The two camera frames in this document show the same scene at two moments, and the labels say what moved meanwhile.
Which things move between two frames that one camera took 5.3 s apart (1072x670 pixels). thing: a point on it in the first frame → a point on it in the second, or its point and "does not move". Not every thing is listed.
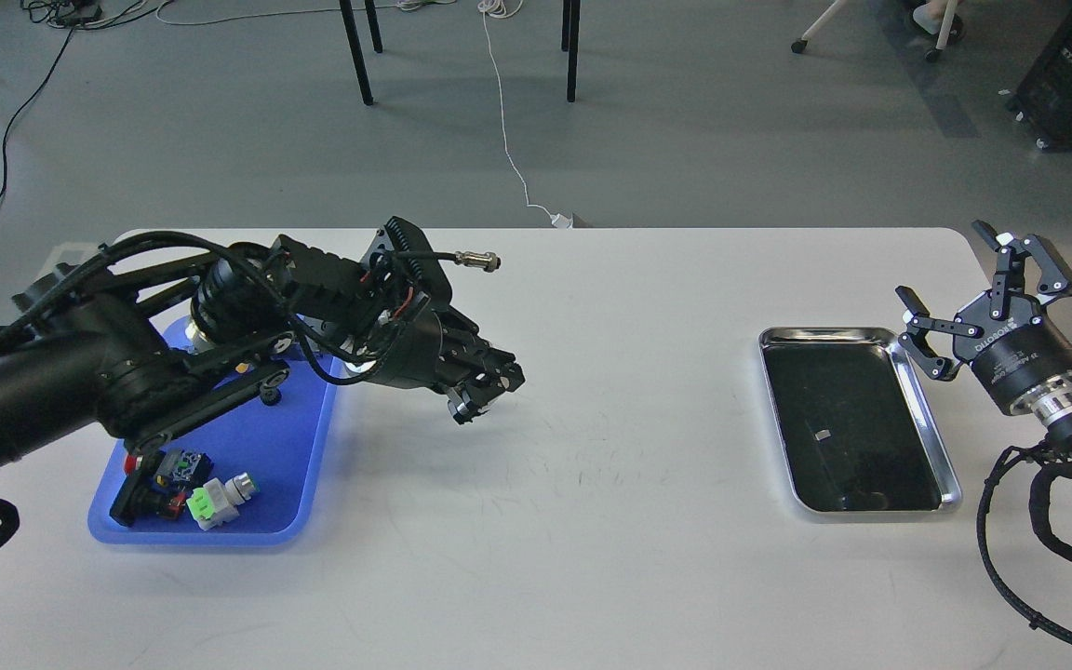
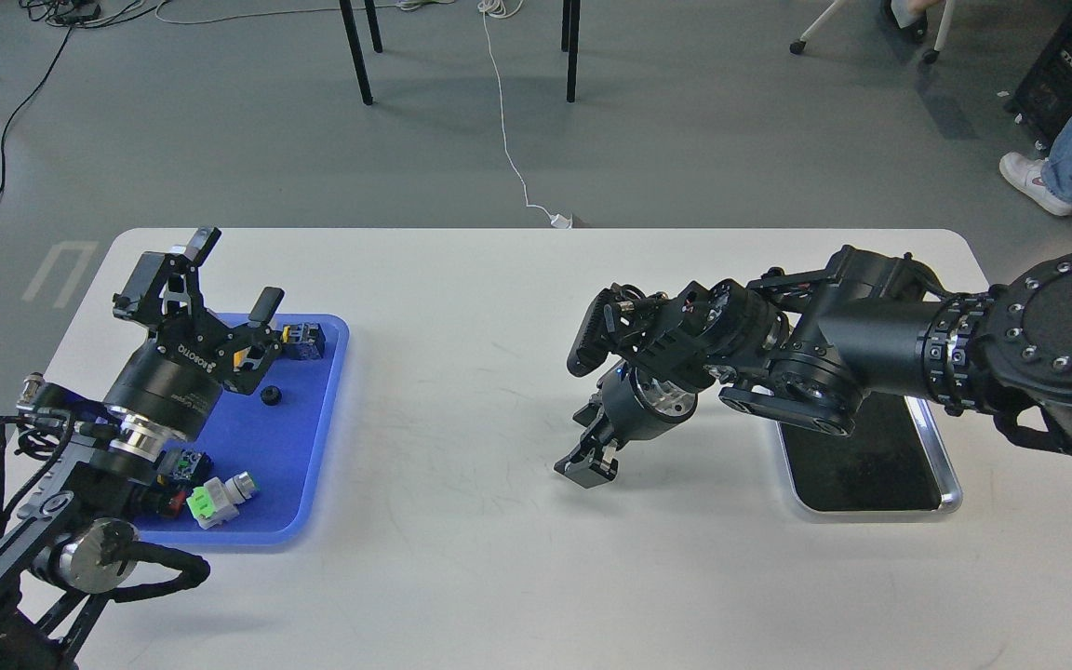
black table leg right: [573, 48] does not move
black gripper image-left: [427, 346] → [175, 381]
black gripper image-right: [1017, 351] → [636, 405]
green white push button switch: [216, 502] does not move
